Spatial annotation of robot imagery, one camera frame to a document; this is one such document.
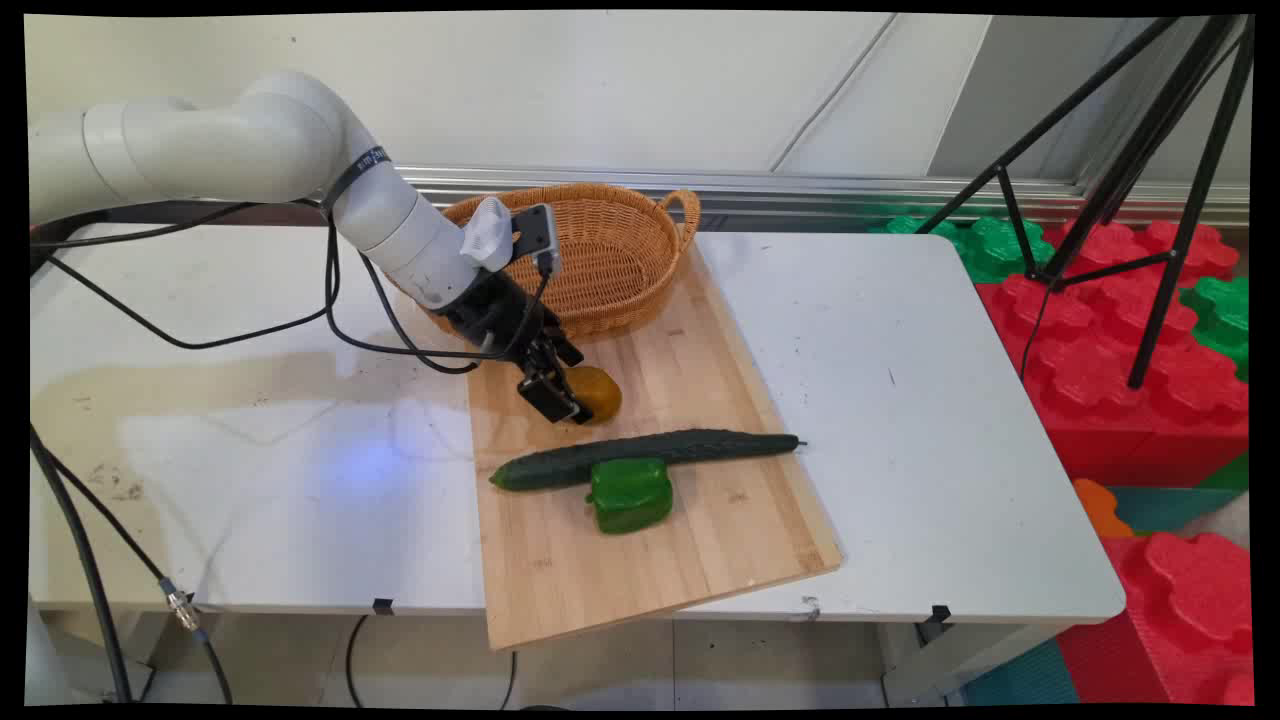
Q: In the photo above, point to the teal foam mat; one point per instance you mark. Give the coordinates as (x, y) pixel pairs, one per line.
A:
(1170, 506)

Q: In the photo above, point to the aluminium wall rail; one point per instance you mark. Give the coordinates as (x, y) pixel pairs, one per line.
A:
(800, 192)

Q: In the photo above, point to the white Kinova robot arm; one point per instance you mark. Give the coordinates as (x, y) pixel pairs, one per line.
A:
(250, 140)

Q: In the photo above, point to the brown toy potato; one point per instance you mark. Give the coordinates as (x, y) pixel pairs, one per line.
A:
(600, 392)

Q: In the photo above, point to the dark green toy cucumber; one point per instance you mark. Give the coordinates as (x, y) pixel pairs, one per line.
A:
(650, 452)

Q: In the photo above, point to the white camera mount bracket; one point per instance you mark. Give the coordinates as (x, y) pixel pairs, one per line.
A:
(490, 232)

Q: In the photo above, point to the orange foam piece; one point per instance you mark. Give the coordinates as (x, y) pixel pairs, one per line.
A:
(1098, 508)

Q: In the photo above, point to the black tripod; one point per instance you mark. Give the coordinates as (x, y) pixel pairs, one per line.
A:
(1160, 150)

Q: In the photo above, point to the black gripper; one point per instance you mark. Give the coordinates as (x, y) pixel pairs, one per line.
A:
(495, 310)

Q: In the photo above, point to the large red foam block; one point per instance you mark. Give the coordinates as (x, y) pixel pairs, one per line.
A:
(1110, 350)

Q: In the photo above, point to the wooden cutting board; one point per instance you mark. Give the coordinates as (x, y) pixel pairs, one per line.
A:
(650, 520)

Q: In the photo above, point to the woven wicker basket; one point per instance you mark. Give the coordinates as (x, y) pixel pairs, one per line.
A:
(610, 255)

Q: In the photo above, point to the green toy bell pepper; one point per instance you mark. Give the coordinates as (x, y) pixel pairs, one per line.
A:
(630, 495)

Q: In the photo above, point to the white table leg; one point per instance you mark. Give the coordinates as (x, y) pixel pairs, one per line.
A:
(960, 665)

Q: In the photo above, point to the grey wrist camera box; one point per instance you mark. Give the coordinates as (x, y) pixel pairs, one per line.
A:
(535, 235)

